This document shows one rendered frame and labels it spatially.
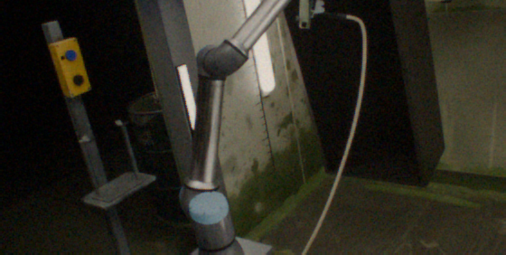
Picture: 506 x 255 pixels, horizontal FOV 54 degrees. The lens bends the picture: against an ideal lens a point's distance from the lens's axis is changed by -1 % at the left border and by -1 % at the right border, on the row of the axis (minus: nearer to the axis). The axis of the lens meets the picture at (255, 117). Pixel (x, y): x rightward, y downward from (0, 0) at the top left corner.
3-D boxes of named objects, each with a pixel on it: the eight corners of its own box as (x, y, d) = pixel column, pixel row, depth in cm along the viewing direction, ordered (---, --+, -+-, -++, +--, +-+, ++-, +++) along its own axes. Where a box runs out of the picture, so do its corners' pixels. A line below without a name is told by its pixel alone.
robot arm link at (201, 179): (185, 229, 206) (201, 45, 190) (176, 212, 222) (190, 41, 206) (220, 227, 212) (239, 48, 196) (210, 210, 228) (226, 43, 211)
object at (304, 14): (349, 26, 218) (296, 18, 218) (346, 35, 222) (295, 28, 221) (343, -26, 254) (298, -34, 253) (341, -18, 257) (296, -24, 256)
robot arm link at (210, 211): (203, 254, 192) (192, 214, 187) (192, 234, 208) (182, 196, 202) (239, 240, 197) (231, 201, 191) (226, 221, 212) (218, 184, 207)
